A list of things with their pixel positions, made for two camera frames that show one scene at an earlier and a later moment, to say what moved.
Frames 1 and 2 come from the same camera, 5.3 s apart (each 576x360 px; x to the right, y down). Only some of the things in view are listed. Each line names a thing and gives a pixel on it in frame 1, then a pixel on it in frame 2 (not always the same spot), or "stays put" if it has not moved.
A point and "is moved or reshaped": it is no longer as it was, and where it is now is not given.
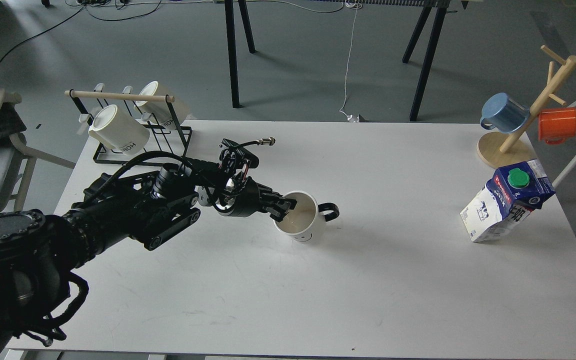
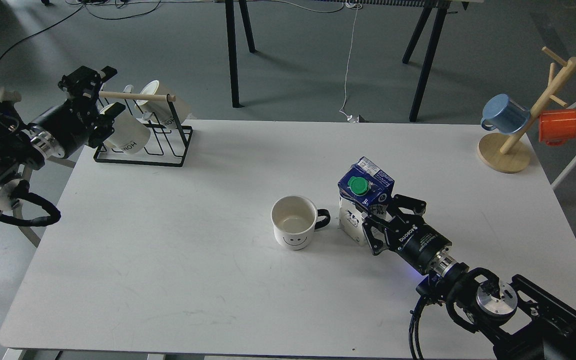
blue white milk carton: x=506 y=200 to x=366 y=187
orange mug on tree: x=556 y=124 stays put
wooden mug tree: x=501 y=150 stays put
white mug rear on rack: x=165 y=112 stays put
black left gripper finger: x=278 y=214 to x=103 y=130
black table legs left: x=229 y=18 stays put
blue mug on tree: x=499 y=111 stays put
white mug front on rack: x=111 y=126 stays put
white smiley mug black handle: x=300 y=221 is moved or reshaped
